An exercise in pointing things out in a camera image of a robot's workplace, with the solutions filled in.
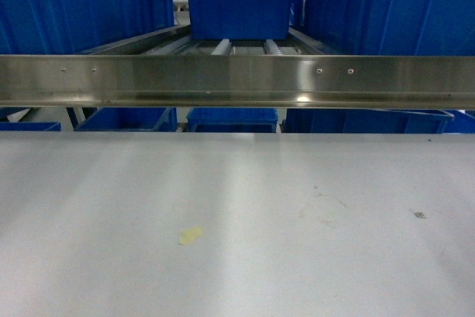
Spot large blue bin right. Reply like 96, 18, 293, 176
294, 0, 474, 56

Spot large blue bin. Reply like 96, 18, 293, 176
294, 0, 474, 56
1, 0, 174, 54

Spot steel shelf front rail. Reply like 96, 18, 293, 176
1, 55, 474, 110

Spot large blue bin left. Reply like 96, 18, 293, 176
1, 0, 174, 54

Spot blue bin center shelf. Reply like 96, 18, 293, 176
189, 0, 292, 40

